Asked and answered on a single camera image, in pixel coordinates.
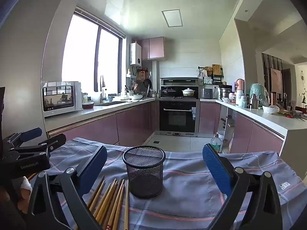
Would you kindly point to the black built-in oven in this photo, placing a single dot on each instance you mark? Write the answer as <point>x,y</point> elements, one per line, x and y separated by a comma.
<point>178,117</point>

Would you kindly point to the green fan in plastic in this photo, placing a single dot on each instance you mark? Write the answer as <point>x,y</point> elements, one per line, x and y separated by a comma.
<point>257,92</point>

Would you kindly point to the pink wall cabinet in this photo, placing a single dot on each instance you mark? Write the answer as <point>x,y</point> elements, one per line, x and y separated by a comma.
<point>153,49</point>

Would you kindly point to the pink kettle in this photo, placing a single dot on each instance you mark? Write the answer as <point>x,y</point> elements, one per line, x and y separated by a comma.
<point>240,85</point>

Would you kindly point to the person's left hand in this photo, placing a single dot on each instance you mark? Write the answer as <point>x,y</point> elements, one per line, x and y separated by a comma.
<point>24,191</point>

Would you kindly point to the white water heater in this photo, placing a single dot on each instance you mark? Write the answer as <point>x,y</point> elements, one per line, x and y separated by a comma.
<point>135,54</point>

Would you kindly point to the pink base cabinets peninsula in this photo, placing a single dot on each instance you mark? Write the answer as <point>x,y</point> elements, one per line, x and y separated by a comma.
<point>244,131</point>

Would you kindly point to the steel thermos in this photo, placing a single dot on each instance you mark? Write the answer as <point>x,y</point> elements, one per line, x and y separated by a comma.
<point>254,101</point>

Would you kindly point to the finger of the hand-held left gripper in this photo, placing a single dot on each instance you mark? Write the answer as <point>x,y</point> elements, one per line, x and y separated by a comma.
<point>31,134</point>
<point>56,140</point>

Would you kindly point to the steel range hood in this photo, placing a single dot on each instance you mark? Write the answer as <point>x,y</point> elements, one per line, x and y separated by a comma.
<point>179,81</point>

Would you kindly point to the large kitchen window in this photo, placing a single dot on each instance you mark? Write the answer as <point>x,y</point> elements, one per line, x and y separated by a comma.
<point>81,52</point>

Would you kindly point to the steel pot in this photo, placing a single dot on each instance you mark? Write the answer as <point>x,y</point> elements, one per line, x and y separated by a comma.
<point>225,93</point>

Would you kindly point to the bundle of wooden chopsticks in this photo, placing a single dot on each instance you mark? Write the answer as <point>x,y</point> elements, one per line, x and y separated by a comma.
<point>115,201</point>

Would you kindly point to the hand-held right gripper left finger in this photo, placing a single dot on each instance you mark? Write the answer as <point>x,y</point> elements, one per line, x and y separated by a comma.
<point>93,170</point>

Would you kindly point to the white jar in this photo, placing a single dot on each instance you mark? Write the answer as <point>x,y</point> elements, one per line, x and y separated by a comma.
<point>242,102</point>

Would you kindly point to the white casserole pot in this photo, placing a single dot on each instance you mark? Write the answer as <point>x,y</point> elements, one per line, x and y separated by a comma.
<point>188,92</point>

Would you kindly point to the white microwave oven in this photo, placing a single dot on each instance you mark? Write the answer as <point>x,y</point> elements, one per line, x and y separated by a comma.
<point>60,98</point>

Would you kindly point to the ceiling light panel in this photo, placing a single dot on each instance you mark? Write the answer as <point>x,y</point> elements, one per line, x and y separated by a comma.
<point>172,18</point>

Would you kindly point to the white dish by sink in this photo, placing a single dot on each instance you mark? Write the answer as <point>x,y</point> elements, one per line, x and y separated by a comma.
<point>136,97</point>

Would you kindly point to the black wall rack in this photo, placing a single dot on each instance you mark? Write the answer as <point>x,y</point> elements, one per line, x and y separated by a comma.
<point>215,79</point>

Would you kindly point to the oil bottle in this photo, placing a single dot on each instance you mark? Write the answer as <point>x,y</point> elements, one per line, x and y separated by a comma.
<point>215,145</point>

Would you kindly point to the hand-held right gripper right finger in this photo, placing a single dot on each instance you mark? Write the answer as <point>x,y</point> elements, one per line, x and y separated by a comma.
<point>215,170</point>

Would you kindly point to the pink base cabinets long run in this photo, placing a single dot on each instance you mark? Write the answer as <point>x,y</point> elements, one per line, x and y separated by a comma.
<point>100,127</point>

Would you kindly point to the wall clock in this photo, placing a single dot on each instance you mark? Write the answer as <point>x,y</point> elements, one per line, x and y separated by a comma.
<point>304,77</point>

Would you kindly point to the black wok with lid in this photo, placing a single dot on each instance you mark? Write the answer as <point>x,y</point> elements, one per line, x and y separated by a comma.
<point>168,91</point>

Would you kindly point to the hanging black frying pan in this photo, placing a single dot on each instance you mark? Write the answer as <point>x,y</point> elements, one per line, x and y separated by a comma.
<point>147,82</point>

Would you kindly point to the red bowl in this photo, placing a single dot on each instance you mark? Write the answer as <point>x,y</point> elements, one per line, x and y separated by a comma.
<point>88,106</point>

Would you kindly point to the wooden cutting board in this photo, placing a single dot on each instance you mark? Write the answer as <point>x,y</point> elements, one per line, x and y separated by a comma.
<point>216,70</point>

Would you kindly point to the black mesh pen holder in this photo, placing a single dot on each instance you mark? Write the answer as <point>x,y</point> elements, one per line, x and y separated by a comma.
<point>145,175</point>

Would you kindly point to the blue plaid cloth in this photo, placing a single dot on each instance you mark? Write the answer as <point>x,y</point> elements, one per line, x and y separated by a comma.
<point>187,186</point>

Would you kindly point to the steel kitchen faucet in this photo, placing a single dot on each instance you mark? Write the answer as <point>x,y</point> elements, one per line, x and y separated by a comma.
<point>102,83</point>

